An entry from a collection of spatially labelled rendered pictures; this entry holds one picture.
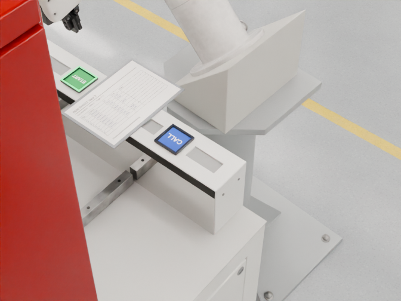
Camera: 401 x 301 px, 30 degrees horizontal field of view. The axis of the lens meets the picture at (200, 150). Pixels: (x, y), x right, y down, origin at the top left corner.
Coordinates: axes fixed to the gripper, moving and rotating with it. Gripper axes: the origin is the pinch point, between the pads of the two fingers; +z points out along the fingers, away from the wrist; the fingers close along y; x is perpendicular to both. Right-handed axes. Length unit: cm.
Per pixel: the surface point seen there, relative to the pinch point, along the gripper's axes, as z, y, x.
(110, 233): 25.1, -23.6, -23.9
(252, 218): 29, -3, -43
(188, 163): 14.5, -6.3, -31.7
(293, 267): 117, 21, -34
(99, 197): 22.9, -19.4, -17.9
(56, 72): 15.2, -4.8, 5.8
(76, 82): 14.4, -4.7, -0.3
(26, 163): -71, -43, -66
